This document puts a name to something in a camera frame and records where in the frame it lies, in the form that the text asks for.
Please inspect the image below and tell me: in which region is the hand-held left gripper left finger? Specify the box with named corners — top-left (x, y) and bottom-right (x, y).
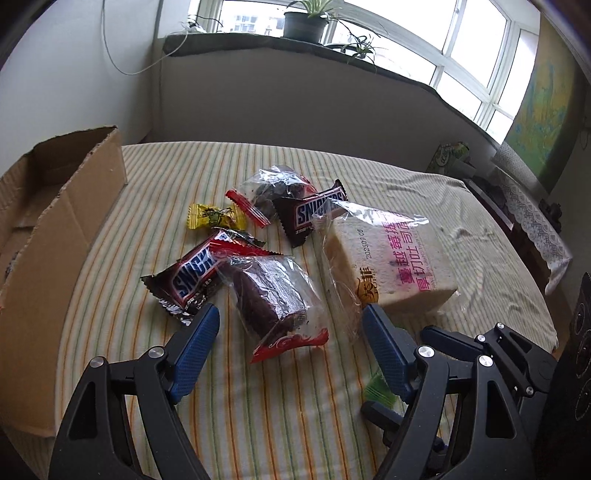
top-left (48, 302), bottom-right (221, 480)

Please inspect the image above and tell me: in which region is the sliced bread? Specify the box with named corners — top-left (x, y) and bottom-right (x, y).
top-left (310, 199), bottom-right (460, 344)

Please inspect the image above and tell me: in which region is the brown cardboard box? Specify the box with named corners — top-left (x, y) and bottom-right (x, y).
top-left (0, 126), bottom-right (127, 439)

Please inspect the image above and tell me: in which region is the brown chocolate bar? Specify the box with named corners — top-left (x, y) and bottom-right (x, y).
top-left (272, 181), bottom-right (349, 247)
top-left (141, 228), bottom-right (282, 326)

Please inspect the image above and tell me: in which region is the yellow green wall map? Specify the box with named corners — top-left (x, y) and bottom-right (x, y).
top-left (503, 9), bottom-right (583, 195)

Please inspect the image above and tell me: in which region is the white cable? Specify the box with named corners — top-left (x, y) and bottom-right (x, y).
top-left (99, 0), bottom-right (195, 77)

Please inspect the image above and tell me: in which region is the green snack packet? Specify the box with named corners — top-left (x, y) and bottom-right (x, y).
top-left (362, 371), bottom-right (393, 402)

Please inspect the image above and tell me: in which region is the small trailing plant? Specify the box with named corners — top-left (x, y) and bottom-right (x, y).
top-left (323, 18), bottom-right (389, 75)

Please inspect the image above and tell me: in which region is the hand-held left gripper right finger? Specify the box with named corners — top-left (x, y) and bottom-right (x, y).
top-left (362, 305), bottom-right (536, 480)

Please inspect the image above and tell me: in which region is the white lace tablecloth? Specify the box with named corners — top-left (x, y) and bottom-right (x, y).
top-left (492, 141), bottom-right (573, 296)

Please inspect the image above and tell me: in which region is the white framed window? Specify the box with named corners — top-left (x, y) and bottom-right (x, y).
top-left (189, 0), bottom-right (541, 144)

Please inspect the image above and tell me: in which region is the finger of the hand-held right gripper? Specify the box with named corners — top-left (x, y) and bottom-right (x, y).
top-left (420, 323), bottom-right (557, 409)
top-left (361, 401), bottom-right (419, 446)

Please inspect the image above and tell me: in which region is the green gift bag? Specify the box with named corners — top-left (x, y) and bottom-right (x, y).
top-left (427, 141), bottom-right (469, 174)

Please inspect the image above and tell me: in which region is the yellow candy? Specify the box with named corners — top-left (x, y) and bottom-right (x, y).
top-left (187, 203), bottom-right (247, 232)

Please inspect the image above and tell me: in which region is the dark ornament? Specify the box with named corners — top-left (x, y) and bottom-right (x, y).
top-left (540, 198), bottom-right (564, 232)

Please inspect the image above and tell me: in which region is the clear packet dark cake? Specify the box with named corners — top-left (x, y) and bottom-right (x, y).
top-left (215, 254), bottom-right (329, 364)
top-left (225, 165), bottom-right (319, 228)

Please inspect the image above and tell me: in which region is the potted spider plant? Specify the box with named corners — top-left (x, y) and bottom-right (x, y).
top-left (281, 0), bottom-right (345, 44)

